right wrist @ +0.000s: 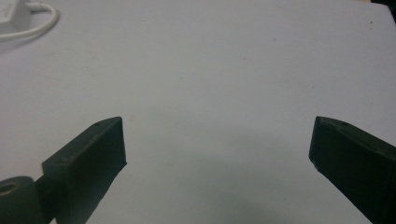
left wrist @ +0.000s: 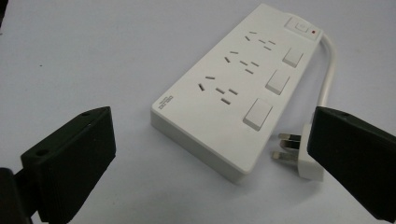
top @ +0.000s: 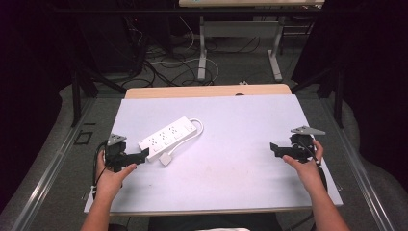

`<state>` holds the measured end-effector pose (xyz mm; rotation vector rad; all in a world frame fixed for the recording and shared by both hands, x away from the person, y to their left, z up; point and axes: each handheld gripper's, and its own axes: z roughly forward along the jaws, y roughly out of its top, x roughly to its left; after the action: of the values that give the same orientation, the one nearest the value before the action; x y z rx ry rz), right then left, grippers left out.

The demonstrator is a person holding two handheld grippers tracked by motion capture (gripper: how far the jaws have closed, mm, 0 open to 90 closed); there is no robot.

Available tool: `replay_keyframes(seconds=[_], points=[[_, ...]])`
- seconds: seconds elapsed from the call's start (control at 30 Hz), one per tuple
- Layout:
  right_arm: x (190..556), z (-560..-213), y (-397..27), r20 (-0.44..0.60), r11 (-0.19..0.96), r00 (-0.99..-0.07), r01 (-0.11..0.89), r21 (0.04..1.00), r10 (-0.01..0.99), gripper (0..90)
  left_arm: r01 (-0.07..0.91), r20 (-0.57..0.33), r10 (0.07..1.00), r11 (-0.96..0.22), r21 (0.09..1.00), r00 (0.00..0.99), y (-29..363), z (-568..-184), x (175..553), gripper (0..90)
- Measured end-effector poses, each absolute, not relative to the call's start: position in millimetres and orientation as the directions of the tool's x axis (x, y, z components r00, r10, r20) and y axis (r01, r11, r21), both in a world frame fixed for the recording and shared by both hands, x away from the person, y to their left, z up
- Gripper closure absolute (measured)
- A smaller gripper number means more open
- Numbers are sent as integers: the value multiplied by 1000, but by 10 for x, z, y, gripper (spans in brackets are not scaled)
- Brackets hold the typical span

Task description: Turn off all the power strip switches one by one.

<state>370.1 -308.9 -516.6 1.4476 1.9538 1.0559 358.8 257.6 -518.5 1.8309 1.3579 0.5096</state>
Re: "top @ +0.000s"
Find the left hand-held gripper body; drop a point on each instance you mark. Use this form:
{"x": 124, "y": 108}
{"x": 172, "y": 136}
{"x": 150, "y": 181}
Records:
{"x": 116, "y": 150}

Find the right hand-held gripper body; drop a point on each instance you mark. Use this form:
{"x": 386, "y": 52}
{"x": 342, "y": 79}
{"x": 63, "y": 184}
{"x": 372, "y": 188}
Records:
{"x": 301, "y": 146}

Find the white power strip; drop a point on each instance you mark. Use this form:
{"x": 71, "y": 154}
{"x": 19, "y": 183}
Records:
{"x": 168, "y": 136}

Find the person's right hand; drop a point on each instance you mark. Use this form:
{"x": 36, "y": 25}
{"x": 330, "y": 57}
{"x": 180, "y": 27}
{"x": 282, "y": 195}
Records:
{"x": 306, "y": 171}

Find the person's left hand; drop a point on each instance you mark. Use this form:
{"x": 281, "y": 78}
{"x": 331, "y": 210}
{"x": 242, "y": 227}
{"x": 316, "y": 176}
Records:
{"x": 110, "y": 181}

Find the white plug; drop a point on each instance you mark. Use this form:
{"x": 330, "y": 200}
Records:
{"x": 165, "y": 159}

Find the pale lavender table mat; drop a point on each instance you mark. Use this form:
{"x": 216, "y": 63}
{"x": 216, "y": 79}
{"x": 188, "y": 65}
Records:
{"x": 231, "y": 160}

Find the black metal stand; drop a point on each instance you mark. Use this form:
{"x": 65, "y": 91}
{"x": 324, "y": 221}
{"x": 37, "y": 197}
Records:
{"x": 336, "y": 93}
{"x": 77, "y": 96}

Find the wooden table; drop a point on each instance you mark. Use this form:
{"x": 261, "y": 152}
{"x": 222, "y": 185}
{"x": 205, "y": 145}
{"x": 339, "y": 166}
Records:
{"x": 192, "y": 91}

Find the metal floor rail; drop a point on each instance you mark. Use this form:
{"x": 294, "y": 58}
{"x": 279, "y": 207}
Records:
{"x": 48, "y": 170}
{"x": 359, "y": 173}

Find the white metal desk frame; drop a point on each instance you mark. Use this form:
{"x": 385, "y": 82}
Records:
{"x": 240, "y": 29}

